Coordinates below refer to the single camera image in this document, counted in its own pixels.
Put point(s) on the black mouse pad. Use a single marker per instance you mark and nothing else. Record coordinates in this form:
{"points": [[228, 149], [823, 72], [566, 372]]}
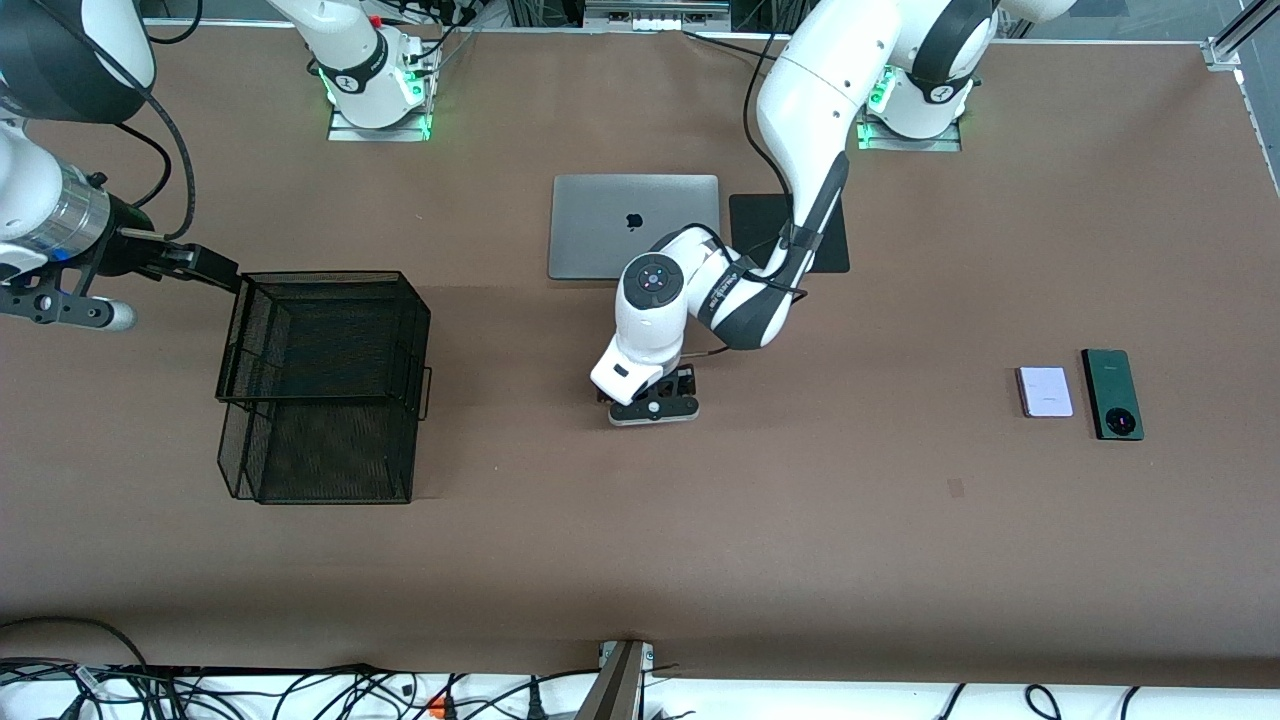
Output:
{"points": [[750, 220]]}

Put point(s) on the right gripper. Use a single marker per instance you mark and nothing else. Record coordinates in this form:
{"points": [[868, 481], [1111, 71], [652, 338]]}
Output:
{"points": [[128, 249]]}

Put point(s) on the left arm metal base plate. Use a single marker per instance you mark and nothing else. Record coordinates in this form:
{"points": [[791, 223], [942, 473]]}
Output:
{"points": [[930, 147]]}

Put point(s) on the lilac flip phone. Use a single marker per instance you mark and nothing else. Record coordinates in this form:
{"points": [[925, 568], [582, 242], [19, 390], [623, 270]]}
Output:
{"points": [[1045, 390]]}

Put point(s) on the grey socket strip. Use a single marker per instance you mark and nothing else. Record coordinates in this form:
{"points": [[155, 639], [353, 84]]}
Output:
{"points": [[655, 22]]}

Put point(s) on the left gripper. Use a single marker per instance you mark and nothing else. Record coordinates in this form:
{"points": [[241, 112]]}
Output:
{"points": [[681, 382]]}

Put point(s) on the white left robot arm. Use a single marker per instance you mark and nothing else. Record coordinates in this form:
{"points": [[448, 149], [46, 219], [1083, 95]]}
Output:
{"points": [[820, 90]]}

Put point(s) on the green phone round camera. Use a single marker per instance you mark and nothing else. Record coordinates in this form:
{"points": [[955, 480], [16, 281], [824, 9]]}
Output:
{"points": [[1108, 385]]}

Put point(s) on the black mesh two-tier tray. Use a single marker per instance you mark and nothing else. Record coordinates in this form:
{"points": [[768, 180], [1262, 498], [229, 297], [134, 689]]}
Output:
{"points": [[330, 450]]}

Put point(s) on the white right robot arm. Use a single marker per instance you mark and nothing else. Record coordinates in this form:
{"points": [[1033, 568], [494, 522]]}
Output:
{"points": [[365, 60]]}

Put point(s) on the aluminium frame profile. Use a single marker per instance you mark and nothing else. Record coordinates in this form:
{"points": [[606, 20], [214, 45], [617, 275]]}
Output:
{"points": [[1225, 50]]}

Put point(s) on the silver closed laptop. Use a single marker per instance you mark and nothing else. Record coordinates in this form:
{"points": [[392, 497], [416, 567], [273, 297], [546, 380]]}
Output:
{"points": [[600, 220]]}

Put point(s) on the grey metal camera bracket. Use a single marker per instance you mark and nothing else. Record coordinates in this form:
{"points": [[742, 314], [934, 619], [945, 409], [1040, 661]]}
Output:
{"points": [[615, 690]]}

